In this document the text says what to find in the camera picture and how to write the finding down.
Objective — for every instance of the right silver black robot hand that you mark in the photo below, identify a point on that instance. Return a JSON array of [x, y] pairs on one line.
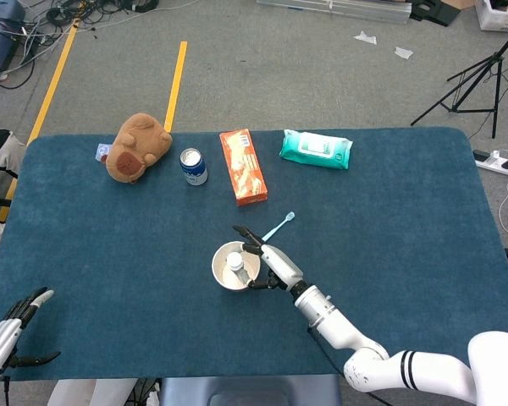
[[281, 268]]

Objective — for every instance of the light blue toothbrush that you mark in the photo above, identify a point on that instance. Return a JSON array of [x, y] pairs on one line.
[[279, 226]]

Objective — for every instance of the white toothpaste tube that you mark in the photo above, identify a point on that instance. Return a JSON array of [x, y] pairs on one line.
[[235, 260]]

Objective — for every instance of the red paper noodle cup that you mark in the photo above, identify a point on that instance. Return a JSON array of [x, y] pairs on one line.
[[222, 270]]

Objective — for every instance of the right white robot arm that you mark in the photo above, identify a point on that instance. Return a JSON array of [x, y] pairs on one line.
[[343, 330]]

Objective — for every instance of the orange cardboard box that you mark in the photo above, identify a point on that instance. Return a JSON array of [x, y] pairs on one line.
[[243, 169]]

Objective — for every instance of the white robot body shell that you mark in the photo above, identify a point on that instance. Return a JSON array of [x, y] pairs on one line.
[[80, 391]]

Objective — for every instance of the green wet wipes pack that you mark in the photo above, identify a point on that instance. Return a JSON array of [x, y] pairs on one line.
[[315, 148]]

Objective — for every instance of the blue white drink can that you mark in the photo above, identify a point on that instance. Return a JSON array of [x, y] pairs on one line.
[[194, 167]]

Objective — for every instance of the blue felt table mat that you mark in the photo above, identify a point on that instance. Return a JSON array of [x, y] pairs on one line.
[[110, 254]]

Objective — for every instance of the brown capybara plush toy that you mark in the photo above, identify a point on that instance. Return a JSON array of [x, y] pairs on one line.
[[137, 144]]

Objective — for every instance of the short yellow floor tape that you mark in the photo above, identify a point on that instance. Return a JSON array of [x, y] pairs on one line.
[[175, 84]]

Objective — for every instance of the small white blue card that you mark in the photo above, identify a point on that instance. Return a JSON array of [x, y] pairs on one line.
[[101, 151]]

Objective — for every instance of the white power strip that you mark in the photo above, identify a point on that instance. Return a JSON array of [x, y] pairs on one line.
[[497, 161]]

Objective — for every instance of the crumpled white paper scrap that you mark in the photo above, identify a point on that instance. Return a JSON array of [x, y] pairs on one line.
[[403, 52], [365, 38]]

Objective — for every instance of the long yellow floor tape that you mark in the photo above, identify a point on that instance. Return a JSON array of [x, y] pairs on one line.
[[55, 80]]

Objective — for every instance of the black tripod stand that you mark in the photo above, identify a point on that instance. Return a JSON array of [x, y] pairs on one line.
[[498, 59]]

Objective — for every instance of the flat cardboard piece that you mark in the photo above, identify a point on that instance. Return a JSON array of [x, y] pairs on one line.
[[457, 3]]

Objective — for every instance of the white plastic crate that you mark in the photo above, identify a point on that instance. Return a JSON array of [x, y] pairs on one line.
[[497, 17]]

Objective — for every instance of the silver aluminium rail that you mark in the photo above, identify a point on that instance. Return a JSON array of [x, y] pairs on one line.
[[343, 10]]

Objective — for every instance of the black flat bracket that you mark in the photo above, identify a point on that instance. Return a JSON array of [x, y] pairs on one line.
[[434, 12]]

